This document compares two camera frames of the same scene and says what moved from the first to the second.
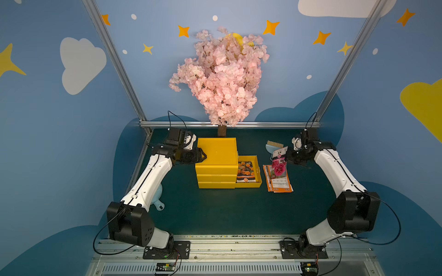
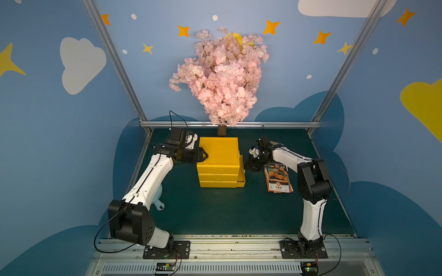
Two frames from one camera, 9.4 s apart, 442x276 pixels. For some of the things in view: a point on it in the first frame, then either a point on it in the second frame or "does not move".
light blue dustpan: [156, 200] does not move
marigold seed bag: [246, 173] → [277, 177]
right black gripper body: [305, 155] → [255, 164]
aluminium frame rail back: [260, 123] does not move
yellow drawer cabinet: [219, 170] does not move
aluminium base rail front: [232, 255] does not move
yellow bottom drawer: [257, 172] → [240, 181]
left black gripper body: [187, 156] does not move
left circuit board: [165, 267] does not move
